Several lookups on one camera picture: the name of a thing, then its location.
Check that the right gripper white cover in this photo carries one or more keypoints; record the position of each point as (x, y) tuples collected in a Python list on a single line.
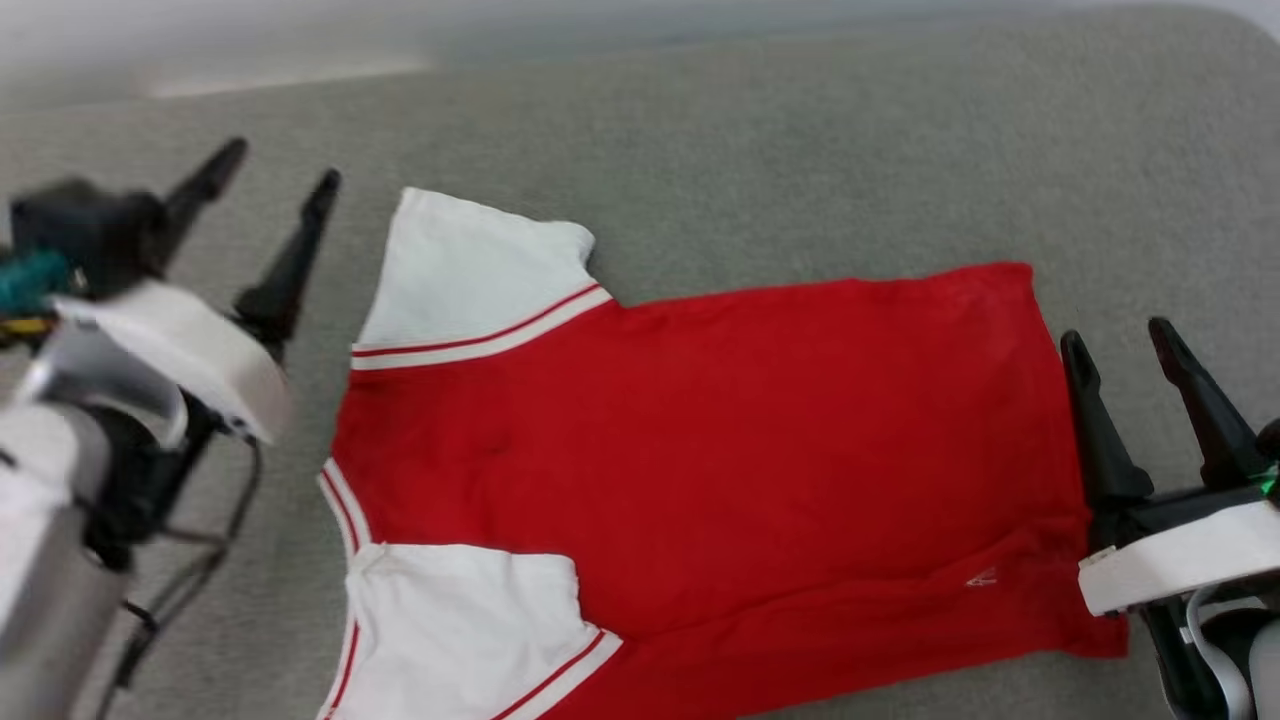
[(1180, 550)]

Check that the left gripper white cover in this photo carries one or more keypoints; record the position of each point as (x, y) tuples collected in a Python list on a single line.
[(190, 355)]

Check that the red and white jersey shirt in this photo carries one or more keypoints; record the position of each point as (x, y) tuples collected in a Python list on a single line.
[(750, 450)]

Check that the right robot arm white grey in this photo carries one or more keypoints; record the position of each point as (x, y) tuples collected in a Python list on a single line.
[(1220, 660)]

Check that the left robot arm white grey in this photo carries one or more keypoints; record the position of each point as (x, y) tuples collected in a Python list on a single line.
[(50, 520)]

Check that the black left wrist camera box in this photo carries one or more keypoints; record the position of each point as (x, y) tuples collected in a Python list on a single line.
[(90, 235)]

